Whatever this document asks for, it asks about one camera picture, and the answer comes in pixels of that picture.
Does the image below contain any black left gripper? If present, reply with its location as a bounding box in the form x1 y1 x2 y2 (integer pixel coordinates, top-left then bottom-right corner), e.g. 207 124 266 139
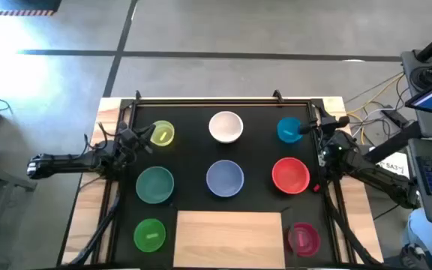
116 124 158 161

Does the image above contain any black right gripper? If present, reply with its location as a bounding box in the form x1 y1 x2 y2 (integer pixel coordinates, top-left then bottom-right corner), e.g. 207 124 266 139
298 106 351 140

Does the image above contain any small yellow translucent bowl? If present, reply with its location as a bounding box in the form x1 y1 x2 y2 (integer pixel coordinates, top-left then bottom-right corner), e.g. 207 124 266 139
150 119 176 147

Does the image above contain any large teal bowl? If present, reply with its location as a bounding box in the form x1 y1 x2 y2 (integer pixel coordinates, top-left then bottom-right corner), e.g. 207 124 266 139
135 166 175 205

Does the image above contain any large red bowl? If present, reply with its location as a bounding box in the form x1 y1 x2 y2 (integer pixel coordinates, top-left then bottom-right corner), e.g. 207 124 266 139
271 157 311 195

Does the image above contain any white bowl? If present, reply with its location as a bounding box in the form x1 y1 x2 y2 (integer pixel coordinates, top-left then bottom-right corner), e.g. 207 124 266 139
208 110 245 144

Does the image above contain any wooden shelf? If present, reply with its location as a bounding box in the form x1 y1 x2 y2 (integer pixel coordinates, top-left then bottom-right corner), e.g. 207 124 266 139
173 211 287 269

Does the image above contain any small cyan translucent bowl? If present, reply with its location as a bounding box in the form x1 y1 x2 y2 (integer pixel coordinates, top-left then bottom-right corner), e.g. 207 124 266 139
277 117 304 144

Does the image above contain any black table mat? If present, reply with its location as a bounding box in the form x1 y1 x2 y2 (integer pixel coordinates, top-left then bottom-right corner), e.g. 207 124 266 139
112 99 338 269

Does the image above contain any black stand bar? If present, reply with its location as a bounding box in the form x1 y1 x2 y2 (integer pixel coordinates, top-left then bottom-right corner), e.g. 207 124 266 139
363 119 422 164

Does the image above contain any large blue bowl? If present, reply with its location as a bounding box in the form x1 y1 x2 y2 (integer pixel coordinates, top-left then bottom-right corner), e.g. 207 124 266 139
205 160 245 198

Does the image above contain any white printed box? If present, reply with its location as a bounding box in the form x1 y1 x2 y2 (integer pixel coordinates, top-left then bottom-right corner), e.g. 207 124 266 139
373 151 411 180

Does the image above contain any small green translucent bowl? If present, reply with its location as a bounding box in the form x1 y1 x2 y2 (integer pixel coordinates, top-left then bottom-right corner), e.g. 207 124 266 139
133 218 167 254

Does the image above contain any grey equipment cart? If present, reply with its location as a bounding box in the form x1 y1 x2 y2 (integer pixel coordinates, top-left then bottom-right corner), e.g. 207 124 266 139
400 48 432 99

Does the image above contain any small magenta translucent bowl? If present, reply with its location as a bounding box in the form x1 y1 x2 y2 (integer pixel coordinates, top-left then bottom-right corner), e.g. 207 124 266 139
287 222 322 258

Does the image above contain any person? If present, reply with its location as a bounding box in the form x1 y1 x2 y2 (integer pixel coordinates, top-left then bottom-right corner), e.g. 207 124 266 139
398 207 432 270

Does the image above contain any striped hazard tape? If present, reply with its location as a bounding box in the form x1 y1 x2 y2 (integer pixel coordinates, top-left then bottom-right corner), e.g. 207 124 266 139
0 10 56 17

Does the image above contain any white cable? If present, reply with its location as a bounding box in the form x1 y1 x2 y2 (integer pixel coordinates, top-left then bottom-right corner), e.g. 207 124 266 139
349 106 397 140

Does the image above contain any yellow cable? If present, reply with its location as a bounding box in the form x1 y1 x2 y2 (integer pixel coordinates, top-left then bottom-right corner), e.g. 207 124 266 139
346 73 405 146

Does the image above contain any black aluminium table frame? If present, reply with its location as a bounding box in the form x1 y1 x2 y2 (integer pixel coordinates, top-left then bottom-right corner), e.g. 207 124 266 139
91 89 383 268

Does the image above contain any black diagonal frame strut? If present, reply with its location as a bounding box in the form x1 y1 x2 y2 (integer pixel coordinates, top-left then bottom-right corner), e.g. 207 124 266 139
69 190 122 266
326 202 380 266

